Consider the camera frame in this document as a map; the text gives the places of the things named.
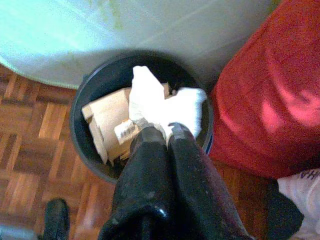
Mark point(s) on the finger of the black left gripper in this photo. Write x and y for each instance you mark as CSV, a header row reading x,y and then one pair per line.
x,y
57,220

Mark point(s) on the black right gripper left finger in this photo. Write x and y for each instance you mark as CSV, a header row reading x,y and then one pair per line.
x,y
145,180

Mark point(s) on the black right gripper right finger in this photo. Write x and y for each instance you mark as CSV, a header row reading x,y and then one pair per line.
x,y
197,190

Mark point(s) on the white sock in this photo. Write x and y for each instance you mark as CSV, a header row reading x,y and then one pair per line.
x,y
155,100

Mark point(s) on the white barcode carton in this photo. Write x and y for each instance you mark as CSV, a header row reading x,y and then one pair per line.
x,y
125,131

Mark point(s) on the brown cardboard piece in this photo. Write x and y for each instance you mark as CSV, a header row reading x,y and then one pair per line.
x,y
107,112

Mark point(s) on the black cloth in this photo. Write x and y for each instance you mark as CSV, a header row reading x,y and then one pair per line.
x,y
280,215

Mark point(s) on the white printed garment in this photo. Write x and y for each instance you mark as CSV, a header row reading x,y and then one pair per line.
x,y
307,200

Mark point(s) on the black round bin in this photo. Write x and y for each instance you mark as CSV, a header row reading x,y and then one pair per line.
x,y
105,75

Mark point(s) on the red cushion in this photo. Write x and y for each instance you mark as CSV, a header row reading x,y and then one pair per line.
x,y
262,75

